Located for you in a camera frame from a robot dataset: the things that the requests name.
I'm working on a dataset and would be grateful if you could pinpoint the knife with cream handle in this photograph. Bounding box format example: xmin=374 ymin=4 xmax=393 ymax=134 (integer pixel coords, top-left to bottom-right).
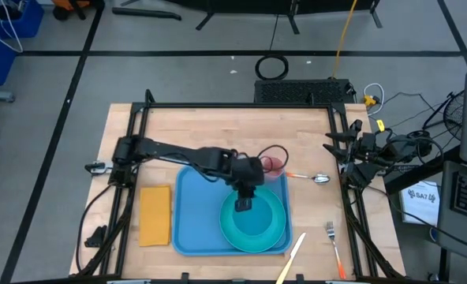
xmin=275 ymin=231 xmax=308 ymax=284

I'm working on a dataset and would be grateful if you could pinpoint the orange and black machine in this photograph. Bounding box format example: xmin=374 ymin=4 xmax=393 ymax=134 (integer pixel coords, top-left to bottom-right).
xmin=50 ymin=0 xmax=106 ymax=21

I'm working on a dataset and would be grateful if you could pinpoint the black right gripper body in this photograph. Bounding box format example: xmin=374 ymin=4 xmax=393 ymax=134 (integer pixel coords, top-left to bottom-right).
xmin=342 ymin=129 xmax=379 ymax=170

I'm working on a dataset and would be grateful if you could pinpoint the white printed paper sheet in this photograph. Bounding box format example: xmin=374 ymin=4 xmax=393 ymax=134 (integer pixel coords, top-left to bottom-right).
xmin=398 ymin=181 xmax=442 ymax=228

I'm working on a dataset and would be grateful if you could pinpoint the black clamp bracket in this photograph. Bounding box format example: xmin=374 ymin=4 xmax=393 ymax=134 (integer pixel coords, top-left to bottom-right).
xmin=84 ymin=224 xmax=109 ymax=249

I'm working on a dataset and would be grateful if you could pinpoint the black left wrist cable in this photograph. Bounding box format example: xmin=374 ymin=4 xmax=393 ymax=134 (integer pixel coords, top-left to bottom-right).
xmin=256 ymin=144 xmax=290 ymax=177

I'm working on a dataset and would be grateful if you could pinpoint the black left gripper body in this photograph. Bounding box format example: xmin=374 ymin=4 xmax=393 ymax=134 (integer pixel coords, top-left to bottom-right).
xmin=226 ymin=153 xmax=267 ymax=189

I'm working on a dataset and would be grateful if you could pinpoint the black aluminium frame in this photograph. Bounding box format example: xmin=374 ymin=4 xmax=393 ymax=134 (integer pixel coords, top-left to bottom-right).
xmin=75 ymin=88 xmax=407 ymax=284

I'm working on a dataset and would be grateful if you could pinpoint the black left arm base cable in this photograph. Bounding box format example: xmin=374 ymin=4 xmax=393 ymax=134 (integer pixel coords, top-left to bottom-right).
xmin=74 ymin=182 xmax=117 ymax=274

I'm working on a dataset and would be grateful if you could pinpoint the green plastic plate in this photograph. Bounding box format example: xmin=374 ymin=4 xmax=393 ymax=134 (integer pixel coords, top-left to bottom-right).
xmin=219 ymin=185 xmax=288 ymax=254

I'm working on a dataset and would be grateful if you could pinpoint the blue plastic tray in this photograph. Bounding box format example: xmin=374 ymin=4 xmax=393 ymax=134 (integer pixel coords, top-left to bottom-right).
xmin=171 ymin=164 xmax=294 ymax=257

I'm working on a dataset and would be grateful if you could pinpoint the thin white cable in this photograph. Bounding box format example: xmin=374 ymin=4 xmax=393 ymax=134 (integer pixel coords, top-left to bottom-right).
xmin=0 ymin=0 xmax=24 ymax=54

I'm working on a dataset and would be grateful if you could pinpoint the black wire fan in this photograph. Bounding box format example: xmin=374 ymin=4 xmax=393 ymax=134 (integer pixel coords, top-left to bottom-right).
xmin=422 ymin=89 xmax=466 ymax=142

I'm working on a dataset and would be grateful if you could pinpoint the pink plastic cup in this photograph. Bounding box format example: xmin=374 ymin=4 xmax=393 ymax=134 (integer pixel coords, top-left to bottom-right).
xmin=258 ymin=155 xmax=287 ymax=183

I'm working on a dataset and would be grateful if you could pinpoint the yellow cable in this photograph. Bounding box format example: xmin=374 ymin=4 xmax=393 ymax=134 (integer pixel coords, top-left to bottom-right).
xmin=331 ymin=0 xmax=359 ymax=80

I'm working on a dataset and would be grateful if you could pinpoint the black room divider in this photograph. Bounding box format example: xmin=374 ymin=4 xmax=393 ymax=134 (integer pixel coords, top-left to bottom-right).
xmin=121 ymin=0 xmax=384 ymax=36

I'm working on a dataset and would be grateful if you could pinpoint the fork with orange handle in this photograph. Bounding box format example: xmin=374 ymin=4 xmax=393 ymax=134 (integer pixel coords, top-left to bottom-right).
xmin=324 ymin=221 xmax=348 ymax=281

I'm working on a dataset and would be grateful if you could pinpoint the looped white cable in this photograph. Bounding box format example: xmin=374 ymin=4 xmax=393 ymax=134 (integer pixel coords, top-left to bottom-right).
xmin=362 ymin=82 xmax=386 ymax=117

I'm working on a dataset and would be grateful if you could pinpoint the yellow cloth napkin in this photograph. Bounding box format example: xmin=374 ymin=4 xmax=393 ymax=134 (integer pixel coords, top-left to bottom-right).
xmin=138 ymin=185 xmax=173 ymax=248

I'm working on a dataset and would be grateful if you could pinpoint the coiled black cable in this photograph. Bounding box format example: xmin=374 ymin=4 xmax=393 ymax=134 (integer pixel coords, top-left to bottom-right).
xmin=254 ymin=54 xmax=290 ymax=81

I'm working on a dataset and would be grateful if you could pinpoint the teal plastic bowl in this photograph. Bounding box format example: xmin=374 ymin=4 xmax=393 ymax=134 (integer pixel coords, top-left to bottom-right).
xmin=231 ymin=191 xmax=276 ymax=237

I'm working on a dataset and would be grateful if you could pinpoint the black foam tube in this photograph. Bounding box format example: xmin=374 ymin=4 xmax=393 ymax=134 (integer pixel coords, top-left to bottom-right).
xmin=111 ymin=6 xmax=183 ymax=22

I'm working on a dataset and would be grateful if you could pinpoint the spoon with orange handle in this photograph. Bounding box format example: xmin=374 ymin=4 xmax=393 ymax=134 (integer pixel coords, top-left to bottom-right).
xmin=285 ymin=170 xmax=332 ymax=185

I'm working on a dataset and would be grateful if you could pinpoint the black perforated computer case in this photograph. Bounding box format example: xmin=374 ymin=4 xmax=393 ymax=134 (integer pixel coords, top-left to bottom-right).
xmin=253 ymin=78 xmax=356 ymax=106

